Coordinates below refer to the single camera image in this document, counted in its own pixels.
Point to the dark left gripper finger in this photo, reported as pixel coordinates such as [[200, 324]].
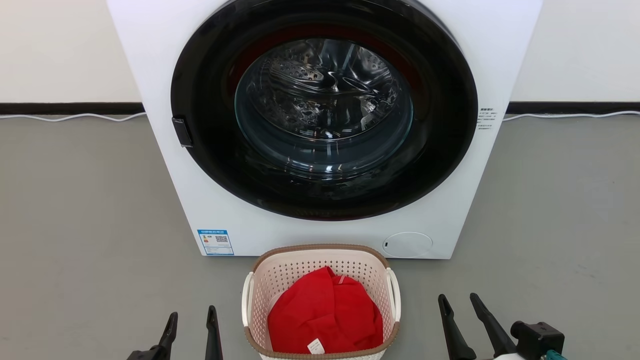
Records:
[[169, 335], [213, 340]]

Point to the white garment tag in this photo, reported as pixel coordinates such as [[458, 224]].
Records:
[[316, 346]]

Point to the white text sticker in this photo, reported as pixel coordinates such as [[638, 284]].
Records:
[[487, 119]]

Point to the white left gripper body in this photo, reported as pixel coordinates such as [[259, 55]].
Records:
[[142, 356]]

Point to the white laundry basket brown rim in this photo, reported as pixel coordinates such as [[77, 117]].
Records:
[[320, 256]]

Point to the red garment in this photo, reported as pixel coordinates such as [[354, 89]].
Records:
[[325, 312]]

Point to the blue energy label sticker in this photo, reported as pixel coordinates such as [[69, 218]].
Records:
[[215, 242]]

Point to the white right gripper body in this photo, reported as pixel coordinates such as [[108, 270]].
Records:
[[512, 357]]

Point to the steel washer drum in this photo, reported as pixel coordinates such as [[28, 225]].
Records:
[[325, 100]]

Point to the white front-load washing machine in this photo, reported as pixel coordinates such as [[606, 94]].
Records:
[[170, 150]]

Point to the black round washer door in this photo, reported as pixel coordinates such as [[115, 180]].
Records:
[[445, 130]]

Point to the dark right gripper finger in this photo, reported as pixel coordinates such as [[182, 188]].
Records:
[[495, 330], [455, 335]]

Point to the round white filter cover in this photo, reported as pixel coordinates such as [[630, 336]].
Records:
[[407, 245]]

